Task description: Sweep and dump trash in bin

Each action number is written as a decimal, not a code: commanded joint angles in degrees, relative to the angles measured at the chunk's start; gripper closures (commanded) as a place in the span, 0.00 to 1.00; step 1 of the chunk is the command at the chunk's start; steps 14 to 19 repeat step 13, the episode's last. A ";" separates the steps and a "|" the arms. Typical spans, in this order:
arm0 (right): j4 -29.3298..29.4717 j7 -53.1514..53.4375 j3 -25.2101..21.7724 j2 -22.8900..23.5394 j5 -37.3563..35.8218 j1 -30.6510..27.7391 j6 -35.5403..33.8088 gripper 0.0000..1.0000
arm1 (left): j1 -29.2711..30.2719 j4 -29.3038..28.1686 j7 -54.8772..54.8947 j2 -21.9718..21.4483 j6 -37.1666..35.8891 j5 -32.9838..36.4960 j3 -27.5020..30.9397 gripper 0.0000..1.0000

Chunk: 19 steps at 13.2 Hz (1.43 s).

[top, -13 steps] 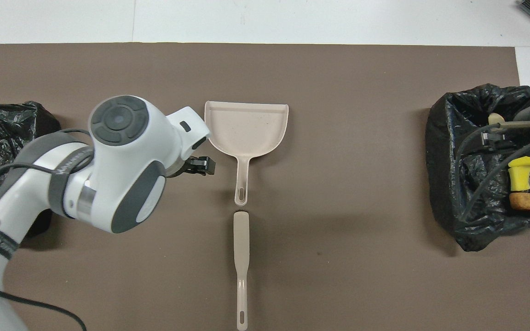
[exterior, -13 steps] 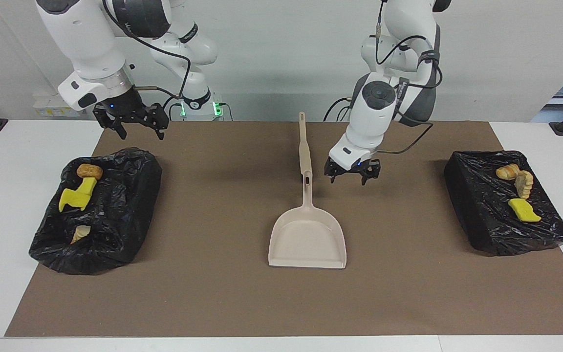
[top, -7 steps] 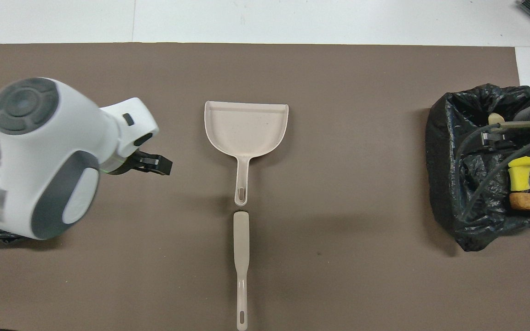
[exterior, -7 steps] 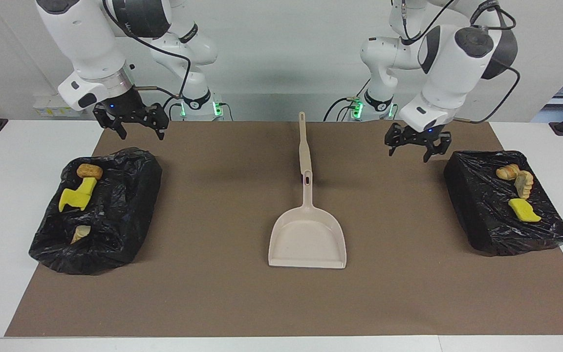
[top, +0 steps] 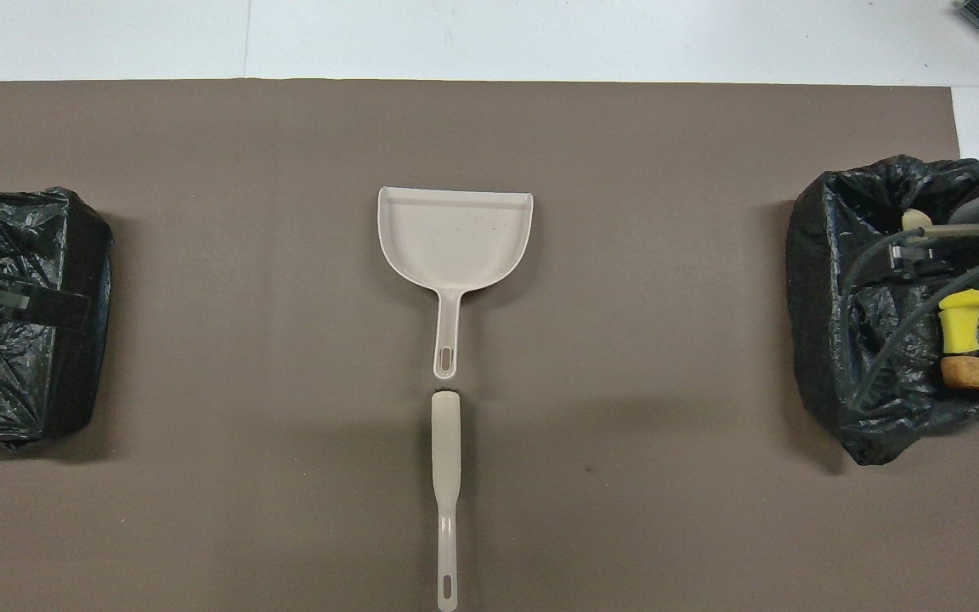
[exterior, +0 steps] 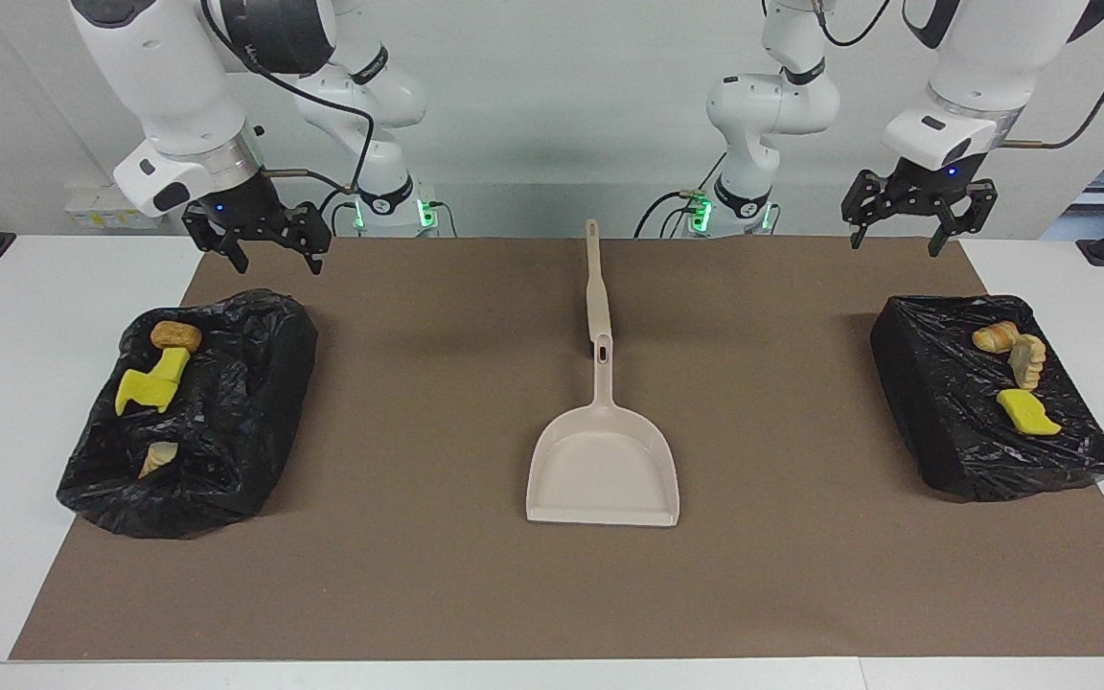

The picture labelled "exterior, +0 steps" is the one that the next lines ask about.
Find yellow green sponge piece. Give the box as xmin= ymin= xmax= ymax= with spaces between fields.
xmin=996 ymin=388 xmax=1063 ymax=437

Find black right base cable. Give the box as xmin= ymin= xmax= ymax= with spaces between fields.
xmin=310 ymin=185 xmax=458 ymax=239

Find white wall socket box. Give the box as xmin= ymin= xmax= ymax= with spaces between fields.
xmin=63 ymin=190 xmax=158 ymax=232

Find brown bread roll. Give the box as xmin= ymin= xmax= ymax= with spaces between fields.
xmin=149 ymin=321 xmax=203 ymax=354

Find black base cable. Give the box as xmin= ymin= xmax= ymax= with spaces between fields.
xmin=633 ymin=144 xmax=730 ymax=239
xmin=310 ymin=185 xmax=458 ymax=239

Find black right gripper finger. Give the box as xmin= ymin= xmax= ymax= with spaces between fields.
xmin=279 ymin=201 xmax=333 ymax=276
xmin=181 ymin=206 xmax=249 ymax=274

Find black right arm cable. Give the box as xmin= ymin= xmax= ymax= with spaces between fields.
xmin=199 ymin=0 xmax=377 ymax=197

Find black left base cable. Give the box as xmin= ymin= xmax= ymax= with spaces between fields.
xmin=633 ymin=144 xmax=730 ymax=239

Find pale bread piece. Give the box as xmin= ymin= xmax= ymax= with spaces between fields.
xmin=1008 ymin=335 xmax=1048 ymax=391

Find crumpled black bag bin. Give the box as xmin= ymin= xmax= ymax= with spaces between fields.
xmin=56 ymin=287 xmax=320 ymax=541

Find beige brush black bristles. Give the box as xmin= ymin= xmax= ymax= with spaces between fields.
xmin=584 ymin=218 xmax=614 ymax=344

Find beige plastic dustpan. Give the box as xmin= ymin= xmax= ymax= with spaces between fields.
xmin=525 ymin=333 xmax=681 ymax=528

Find brown paper mat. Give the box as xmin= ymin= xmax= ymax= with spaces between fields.
xmin=9 ymin=236 xmax=1104 ymax=662

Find taut black bag bin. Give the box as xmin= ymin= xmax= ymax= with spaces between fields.
xmin=870 ymin=293 xmax=1104 ymax=504

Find pale croissant chunk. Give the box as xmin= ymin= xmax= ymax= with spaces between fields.
xmin=137 ymin=442 xmax=179 ymax=479

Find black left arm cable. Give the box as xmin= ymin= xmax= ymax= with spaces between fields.
xmin=811 ymin=0 xmax=1104 ymax=151

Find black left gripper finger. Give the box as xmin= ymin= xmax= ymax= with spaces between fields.
xmin=842 ymin=170 xmax=898 ymax=250
xmin=929 ymin=179 xmax=999 ymax=258

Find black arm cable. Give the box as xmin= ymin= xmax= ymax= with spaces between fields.
xmin=811 ymin=0 xmax=1104 ymax=151
xmin=199 ymin=0 xmax=377 ymax=197

